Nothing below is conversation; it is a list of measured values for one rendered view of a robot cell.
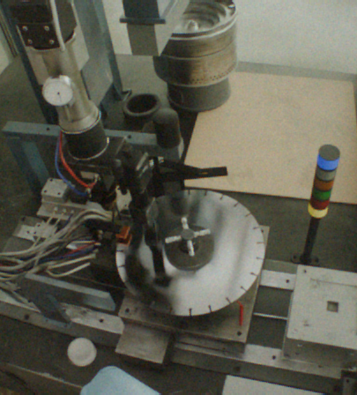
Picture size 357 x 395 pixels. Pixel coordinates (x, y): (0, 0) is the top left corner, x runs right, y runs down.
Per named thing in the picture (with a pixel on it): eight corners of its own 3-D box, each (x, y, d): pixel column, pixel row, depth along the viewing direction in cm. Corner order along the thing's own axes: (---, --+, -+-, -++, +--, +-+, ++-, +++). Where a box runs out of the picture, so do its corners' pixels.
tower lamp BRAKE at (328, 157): (338, 156, 88) (340, 145, 86) (338, 172, 85) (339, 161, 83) (316, 152, 89) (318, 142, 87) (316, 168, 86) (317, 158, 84)
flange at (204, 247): (225, 250, 98) (224, 244, 96) (182, 278, 95) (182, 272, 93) (196, 219, 104) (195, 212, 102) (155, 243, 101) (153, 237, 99)
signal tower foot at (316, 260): (321, 257, 117) (323, 251, 115) (320, 267, 114) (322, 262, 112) (291, 251, 119) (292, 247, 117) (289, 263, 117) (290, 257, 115)
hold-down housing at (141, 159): (163, 213, 91) (147, 140, 75) (153, 232, 88) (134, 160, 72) (139, 206, 93) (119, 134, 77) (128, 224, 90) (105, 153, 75)
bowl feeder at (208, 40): (246, 75, 170) (244, -9, 142) (232, 126, 152) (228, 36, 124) (171, 68, 177) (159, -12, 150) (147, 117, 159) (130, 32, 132)
